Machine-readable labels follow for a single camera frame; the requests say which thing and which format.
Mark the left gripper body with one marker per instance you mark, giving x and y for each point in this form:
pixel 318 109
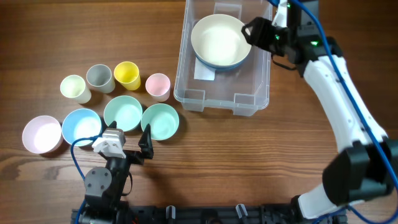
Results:
pixel 120 164

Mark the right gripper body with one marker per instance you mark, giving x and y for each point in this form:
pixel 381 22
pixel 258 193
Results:
pixel 270 38

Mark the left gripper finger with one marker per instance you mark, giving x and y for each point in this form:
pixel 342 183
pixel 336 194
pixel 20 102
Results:
pixel 113 125
pixel 145 143

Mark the mint green bowl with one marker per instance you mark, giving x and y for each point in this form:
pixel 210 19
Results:
pixel 163 120
pixel 125 110

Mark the light blue bowl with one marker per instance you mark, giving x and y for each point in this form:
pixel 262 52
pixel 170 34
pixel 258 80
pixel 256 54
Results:
pixel 81 123

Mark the grey cup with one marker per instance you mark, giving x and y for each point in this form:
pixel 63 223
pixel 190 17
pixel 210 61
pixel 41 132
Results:
pixel 100 76

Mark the yellow cup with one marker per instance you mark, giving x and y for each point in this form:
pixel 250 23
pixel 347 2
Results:
pixel 127 74

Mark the cream cup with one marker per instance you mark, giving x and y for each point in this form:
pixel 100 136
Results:
pixel 74 87

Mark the dark blue bowl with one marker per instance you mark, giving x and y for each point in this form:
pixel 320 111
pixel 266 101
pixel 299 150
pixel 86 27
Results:
pixel 219 67

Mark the clear plastic storage container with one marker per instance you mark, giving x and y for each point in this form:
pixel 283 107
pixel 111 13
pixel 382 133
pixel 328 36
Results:
pixel 245 89

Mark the cream bowl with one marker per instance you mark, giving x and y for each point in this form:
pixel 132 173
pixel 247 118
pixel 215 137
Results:
pixel 218 39

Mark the pink bowl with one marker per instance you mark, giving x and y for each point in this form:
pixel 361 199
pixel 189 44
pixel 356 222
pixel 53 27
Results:
pixel 42 134

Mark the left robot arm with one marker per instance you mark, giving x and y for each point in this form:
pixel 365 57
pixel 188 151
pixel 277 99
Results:
pixel 104 185

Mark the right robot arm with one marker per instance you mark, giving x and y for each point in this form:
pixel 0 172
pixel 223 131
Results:
pixel 366 165

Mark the white label in container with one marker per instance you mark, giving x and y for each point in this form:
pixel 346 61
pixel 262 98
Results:
pixel 203 72

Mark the pink cup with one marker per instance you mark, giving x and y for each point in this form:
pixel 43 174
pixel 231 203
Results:
pixel 158 86

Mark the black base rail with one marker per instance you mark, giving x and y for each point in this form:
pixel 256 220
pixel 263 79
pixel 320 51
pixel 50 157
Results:
pixel 264 214

